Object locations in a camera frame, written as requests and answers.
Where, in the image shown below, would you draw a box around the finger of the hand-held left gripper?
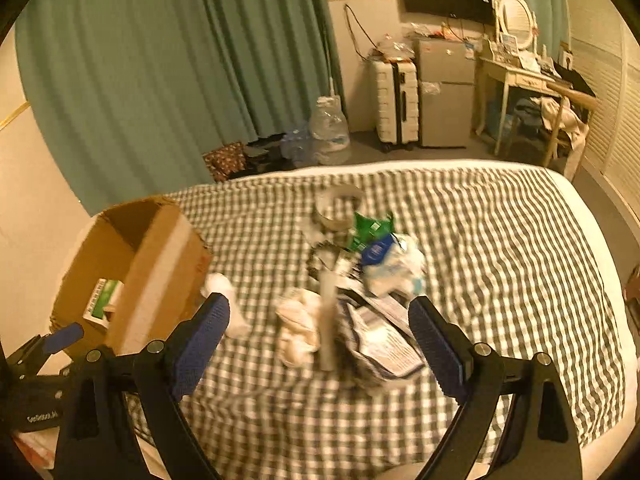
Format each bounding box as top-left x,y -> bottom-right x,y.
5,322 -> 85,381

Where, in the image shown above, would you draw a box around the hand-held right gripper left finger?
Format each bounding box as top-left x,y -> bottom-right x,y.
52,292 -> 232,480

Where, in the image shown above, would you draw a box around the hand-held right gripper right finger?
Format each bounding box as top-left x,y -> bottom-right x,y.
407,295 -> 588,480

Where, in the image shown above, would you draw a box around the printed wrapper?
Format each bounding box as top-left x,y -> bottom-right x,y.
340,290 -> 427,391

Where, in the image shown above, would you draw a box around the small white tissue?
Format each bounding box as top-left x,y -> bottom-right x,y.
201,272 -> 251,338

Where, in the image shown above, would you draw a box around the brown cardboard box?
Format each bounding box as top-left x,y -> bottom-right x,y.
49,196 -> 213,356

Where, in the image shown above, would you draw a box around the large white tissue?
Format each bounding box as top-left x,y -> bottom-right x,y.
274,290 -> 326,368

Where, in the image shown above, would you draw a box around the blue and white plastic packet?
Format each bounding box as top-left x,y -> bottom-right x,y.
361,234 -> 427,296

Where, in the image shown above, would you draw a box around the grey cardboard tube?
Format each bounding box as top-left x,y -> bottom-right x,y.
320,267 -> 342,372

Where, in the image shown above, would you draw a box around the green snack packet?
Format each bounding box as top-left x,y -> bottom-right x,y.
350,211 -> 396,253

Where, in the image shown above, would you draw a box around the tape roll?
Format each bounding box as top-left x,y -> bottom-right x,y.
312,186 -> 365,233

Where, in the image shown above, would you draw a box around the green and white carton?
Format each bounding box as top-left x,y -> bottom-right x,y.
82,279 -> 125,323

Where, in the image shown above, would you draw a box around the grey checkered blanket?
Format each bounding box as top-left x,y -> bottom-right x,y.
125,162 -> 626,466

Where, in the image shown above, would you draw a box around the white bed mattress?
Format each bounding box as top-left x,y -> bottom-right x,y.
165,159 -> 635,480

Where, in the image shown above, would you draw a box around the brown patterned bag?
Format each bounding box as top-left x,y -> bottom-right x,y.
202,142 -> 248,183

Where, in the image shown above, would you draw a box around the dark clothes pile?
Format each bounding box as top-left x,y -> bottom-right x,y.
242,132 -> 296,173

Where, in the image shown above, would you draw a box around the large clear water bottle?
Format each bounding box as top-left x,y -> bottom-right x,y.
310,95 -> 351,165

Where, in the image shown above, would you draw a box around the grey mini fridge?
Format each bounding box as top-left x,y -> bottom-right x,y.
414,37 -> 483,150

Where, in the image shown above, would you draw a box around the beige cloth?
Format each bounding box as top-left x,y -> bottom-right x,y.
540,97 -> 591,181

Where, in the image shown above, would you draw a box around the blue jeans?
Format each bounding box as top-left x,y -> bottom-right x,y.
512,97 -> 543,126

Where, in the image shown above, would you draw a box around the white suitcase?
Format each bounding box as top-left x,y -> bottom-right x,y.
370,57 -> 420,153

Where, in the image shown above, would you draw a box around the wide green curtain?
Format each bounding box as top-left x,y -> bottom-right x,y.
15,0 -> 346,213

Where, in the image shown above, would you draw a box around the white louvred door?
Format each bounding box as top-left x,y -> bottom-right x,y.
565,35 -> 640,221

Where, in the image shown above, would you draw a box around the cream dressing table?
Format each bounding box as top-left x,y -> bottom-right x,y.
475,55 -> 566,156

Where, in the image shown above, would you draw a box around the wooden chair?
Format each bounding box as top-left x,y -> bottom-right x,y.
542,82 -> 601,168

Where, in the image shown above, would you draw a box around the black bag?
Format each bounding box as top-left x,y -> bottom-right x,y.
555,62 -> 596,98

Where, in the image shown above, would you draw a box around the clear plastic bags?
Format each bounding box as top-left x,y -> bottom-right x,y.
372,35 -> 416,63

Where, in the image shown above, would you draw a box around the white oval mirror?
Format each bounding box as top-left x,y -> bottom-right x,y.
497,0 -> 537,52

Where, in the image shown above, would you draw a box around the black wall cable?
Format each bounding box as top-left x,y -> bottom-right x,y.
344,2 -> 381,61

